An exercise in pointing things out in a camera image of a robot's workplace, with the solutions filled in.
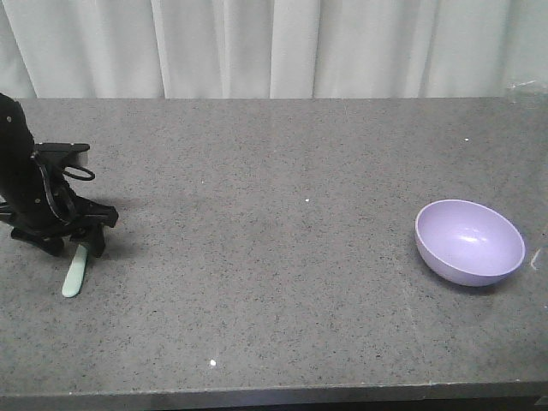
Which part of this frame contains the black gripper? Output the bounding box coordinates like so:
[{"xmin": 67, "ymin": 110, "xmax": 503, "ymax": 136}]
[{"xmin": 1, "ymin": 170, "xmax": 118, "ymax": 258}]

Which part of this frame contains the mint green plastic spoon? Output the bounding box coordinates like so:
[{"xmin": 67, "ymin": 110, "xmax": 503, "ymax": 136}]
[{"xmin": 62, "ymin": 245, "xmax": 88, "ymax": 298}]

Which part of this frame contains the purple plastic bowl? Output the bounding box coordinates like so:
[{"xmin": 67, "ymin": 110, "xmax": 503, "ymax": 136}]
[{"xmin": 414, "ymin": 199, "xmax": 526, "ymax": 287}]

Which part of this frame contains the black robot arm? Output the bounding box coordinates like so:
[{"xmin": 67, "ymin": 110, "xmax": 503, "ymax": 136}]
[{"xmin": 1, "ymin": 94, "xmax": 118, "ymax": 258}]

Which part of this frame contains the white curtain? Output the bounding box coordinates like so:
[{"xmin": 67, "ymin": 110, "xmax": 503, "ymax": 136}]
[{"xmin": 1, "ymin": 1, "xmax": 547, "ymax": 98}]

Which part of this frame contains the grey stone countertop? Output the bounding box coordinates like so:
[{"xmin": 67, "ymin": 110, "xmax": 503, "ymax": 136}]
[{"xmin": 1, "ymin": 98, "xmax": 547, "ymax": 410}]

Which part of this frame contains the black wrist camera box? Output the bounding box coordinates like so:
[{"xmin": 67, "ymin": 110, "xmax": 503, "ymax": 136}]
[{"xmin": 34, "ymin": 143, "xmax": 91, "ymax": 168}]

